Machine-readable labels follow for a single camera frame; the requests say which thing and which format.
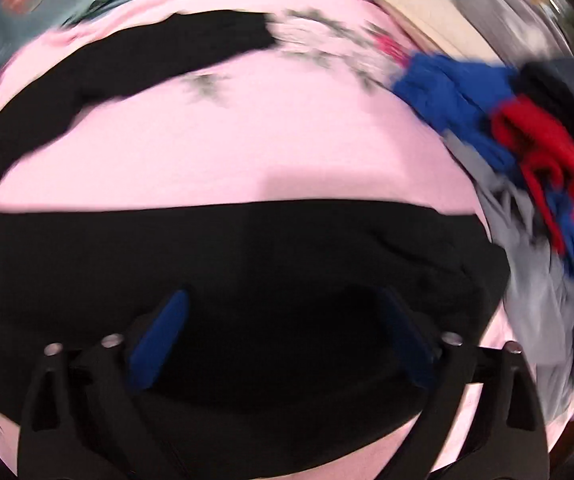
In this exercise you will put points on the pink floral bed sheet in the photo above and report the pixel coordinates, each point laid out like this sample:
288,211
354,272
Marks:
176,103

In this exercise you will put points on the blue garment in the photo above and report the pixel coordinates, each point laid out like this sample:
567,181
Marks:
460,97

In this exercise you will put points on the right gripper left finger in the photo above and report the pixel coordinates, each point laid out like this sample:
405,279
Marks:
80,421

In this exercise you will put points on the black jogger pants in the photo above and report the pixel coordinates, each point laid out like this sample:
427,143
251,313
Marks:
262,336

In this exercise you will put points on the red garment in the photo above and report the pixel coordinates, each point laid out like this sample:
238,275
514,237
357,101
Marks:
544,151

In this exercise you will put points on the light grey garment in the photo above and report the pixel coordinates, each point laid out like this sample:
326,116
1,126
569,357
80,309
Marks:
539,299

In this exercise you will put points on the grey velvet garment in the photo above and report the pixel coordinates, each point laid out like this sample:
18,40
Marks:
518,31

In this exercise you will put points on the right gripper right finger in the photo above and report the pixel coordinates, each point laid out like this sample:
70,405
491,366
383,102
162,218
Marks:
482,419

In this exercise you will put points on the cream quilted pillow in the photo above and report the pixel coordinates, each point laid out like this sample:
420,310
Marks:
437,26

